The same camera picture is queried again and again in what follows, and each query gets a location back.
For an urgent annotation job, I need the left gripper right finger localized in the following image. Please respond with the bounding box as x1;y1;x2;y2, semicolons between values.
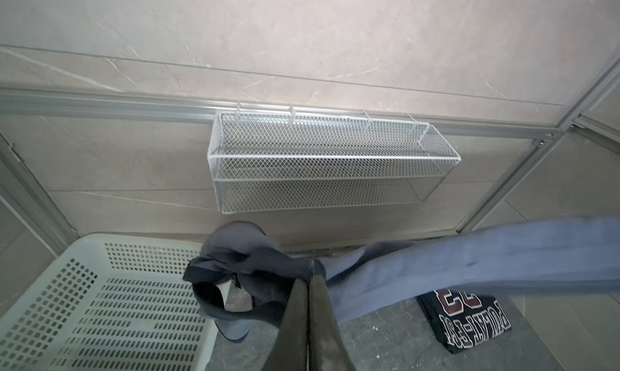
308;276;355;371

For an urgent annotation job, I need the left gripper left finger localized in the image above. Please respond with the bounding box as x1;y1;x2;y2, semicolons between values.
263;280;309;371

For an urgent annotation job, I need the grey-blue tank top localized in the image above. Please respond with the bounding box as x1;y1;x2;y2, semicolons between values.
183;217;619;342

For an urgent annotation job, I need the navy red-trimmed tank top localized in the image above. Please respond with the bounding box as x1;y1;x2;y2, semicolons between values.
417;289;512;354

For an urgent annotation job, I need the white plastic laundry basket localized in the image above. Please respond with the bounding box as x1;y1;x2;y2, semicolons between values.
1;234;218;370

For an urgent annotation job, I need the white wire mesh shelf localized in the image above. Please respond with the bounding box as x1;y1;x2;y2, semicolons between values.
208;110;461;214

